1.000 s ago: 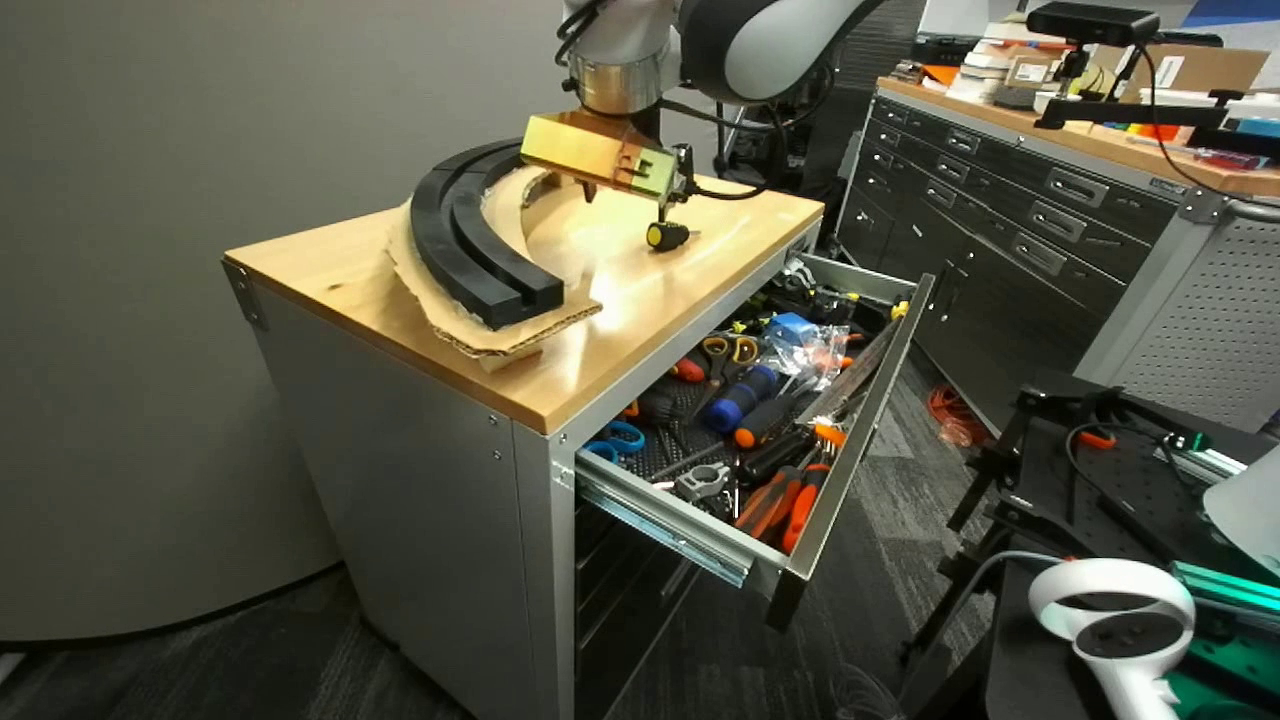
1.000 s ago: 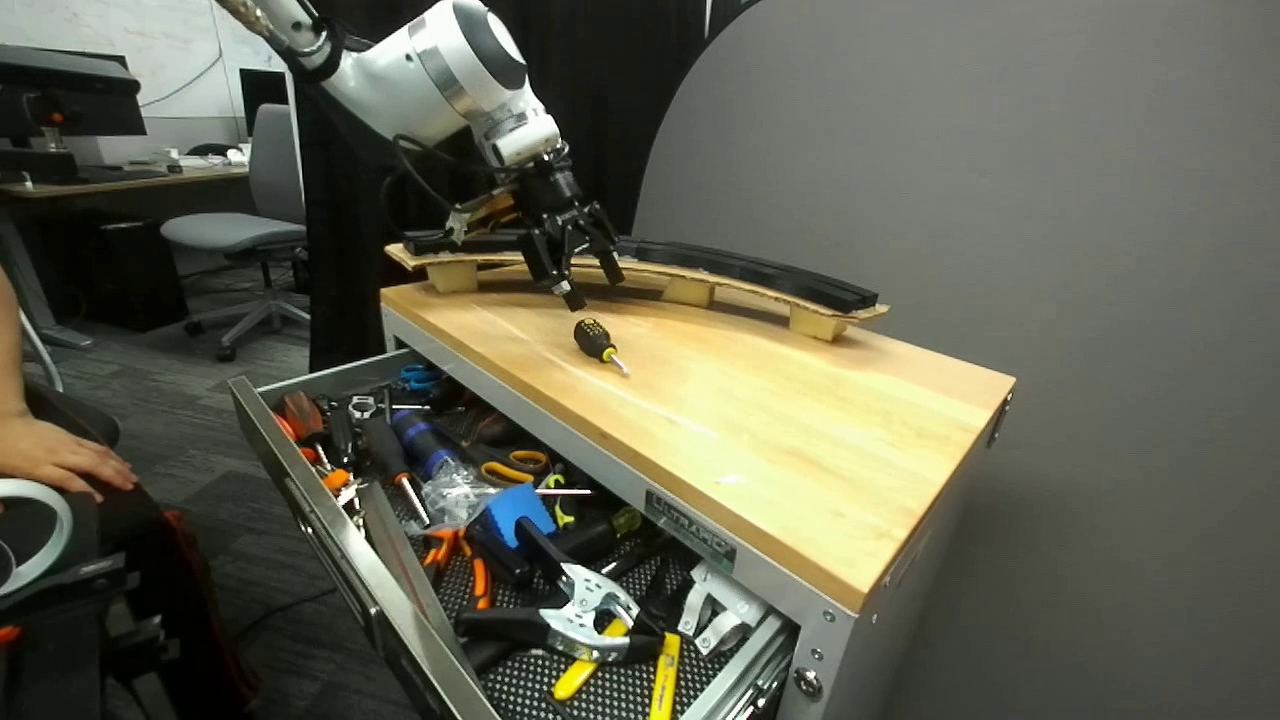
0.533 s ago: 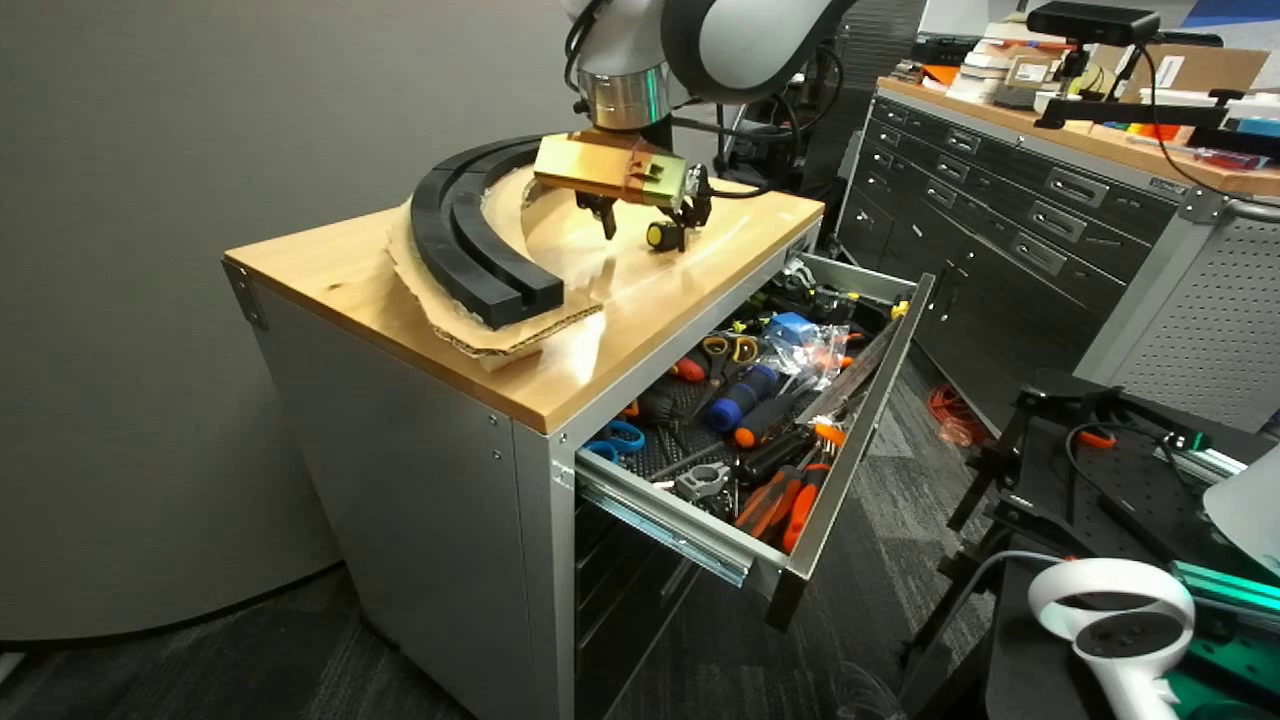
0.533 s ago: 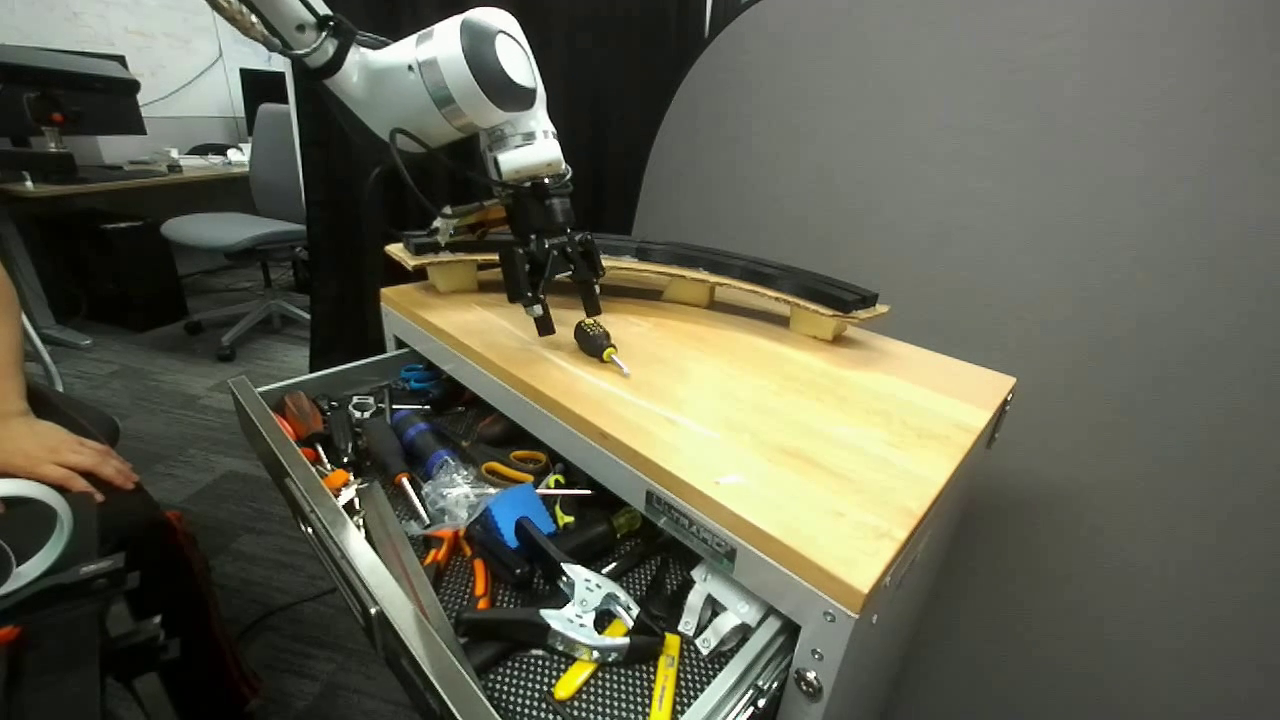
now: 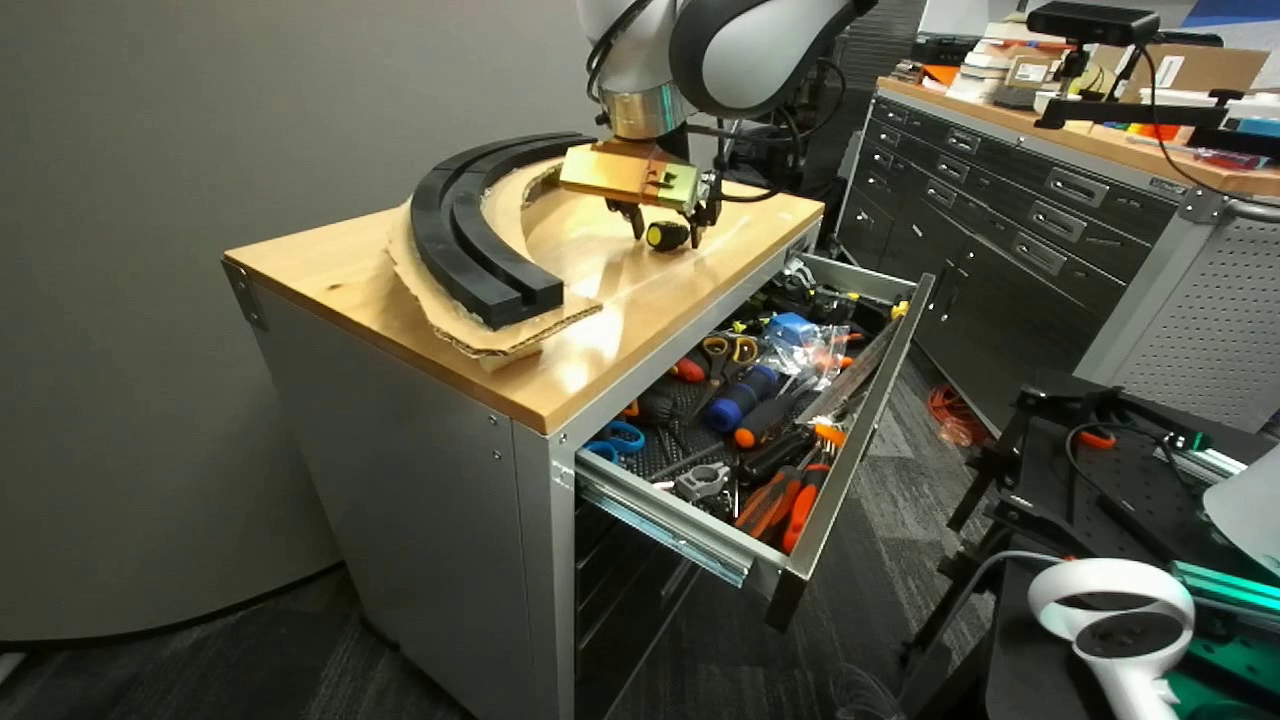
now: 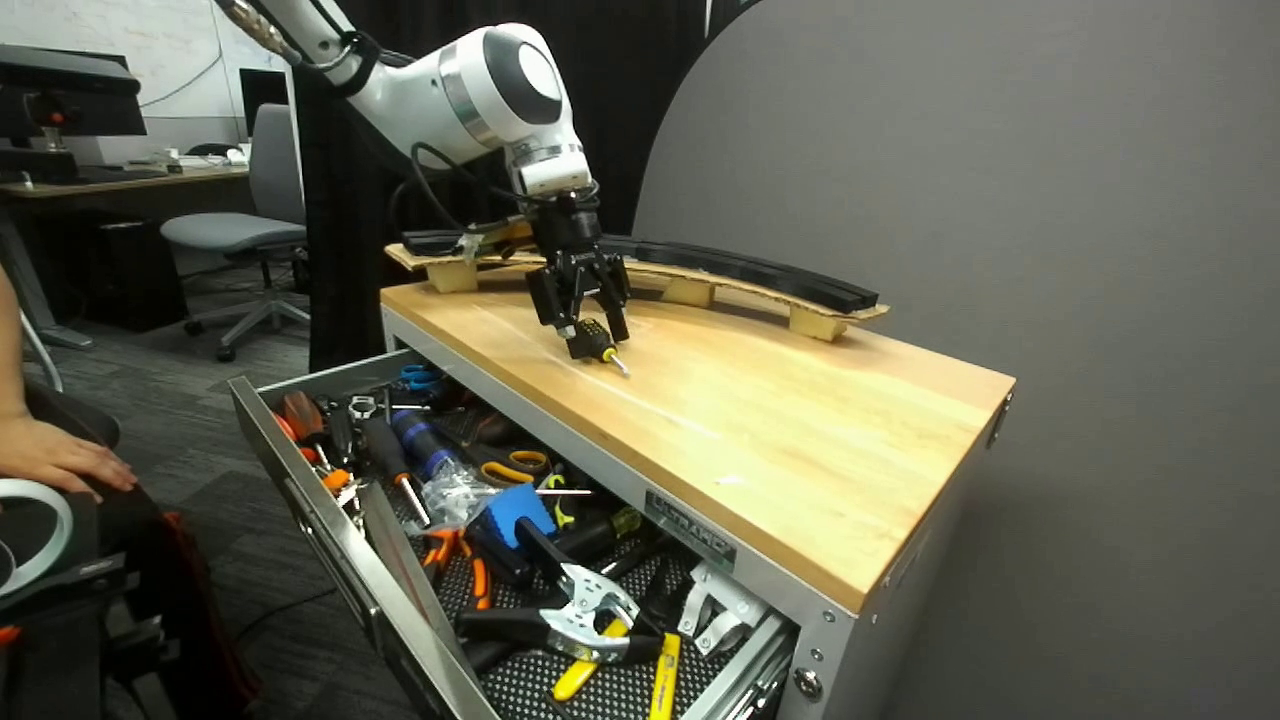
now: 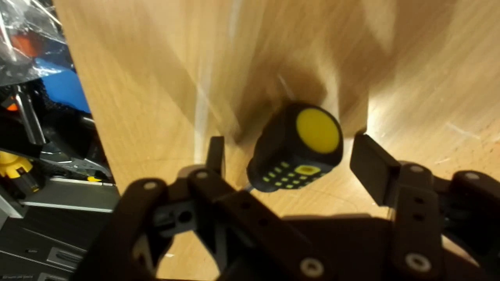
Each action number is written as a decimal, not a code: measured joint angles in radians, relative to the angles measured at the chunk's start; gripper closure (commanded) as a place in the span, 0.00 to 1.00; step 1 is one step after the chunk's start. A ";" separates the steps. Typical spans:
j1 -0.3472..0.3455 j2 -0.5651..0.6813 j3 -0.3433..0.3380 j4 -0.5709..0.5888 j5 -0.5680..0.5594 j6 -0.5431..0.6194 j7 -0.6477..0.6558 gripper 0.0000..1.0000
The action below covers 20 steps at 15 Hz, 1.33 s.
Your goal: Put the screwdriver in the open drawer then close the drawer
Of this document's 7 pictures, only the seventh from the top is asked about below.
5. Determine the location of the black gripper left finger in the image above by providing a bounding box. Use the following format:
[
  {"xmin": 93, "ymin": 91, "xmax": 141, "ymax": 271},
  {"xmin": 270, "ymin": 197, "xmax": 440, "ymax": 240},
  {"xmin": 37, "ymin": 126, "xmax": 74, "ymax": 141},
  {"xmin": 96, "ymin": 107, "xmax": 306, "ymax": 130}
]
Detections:
[{"xmin": 71, "ymin": 135, "xmax": 293, "ymax": 281}]

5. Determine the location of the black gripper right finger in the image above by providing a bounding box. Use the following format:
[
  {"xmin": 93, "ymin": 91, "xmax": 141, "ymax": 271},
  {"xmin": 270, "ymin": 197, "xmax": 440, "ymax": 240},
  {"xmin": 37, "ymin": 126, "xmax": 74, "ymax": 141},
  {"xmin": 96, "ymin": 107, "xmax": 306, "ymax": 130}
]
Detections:
[{"xmin": 348, "ymin": 130, "xmax": 500, "ymax": 281}]

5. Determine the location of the steel tool drawer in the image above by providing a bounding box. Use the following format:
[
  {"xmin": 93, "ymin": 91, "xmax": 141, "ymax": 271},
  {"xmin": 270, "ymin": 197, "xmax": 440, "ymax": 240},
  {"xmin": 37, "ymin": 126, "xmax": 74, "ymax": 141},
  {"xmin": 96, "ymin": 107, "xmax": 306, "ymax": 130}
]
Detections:
[{"xmin": 0, "ymin": 0, "xmax": 121, "ymax": 281}]

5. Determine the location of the black yellow stubby screwdriver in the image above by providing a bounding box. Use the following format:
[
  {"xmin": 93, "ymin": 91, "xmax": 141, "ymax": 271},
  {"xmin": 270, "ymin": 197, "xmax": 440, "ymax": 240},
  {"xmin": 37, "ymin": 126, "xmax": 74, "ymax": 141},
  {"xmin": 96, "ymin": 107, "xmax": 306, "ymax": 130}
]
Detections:
[{"xmin": 245, "ymin": 101, "xmax": 345, "ymax": 196}]

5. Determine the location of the wooden workbench top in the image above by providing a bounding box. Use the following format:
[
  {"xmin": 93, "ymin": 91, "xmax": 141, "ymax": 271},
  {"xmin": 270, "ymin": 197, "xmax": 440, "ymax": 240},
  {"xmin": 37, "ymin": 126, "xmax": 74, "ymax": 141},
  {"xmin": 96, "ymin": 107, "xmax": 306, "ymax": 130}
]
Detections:
[{"xmin": 52, "ymin": 0, "xmax": 500, "ymax": 281}]

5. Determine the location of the clear plastic bag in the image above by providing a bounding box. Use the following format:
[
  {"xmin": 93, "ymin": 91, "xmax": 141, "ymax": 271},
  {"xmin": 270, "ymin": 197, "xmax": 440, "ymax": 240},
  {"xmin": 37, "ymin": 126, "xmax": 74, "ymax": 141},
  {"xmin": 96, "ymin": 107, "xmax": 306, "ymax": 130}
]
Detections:
[{"xmin": 0, "ymin": 0, "xmax": 70, "ymax": 88}]

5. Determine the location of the yellow handled tool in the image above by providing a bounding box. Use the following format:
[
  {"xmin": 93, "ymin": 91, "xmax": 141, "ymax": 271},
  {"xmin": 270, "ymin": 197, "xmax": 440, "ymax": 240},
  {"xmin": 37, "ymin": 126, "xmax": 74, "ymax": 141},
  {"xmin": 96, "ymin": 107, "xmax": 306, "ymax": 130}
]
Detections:
[{"xmin": 0, "ymin": 149, "xmax": 37, "ymax": 183}]

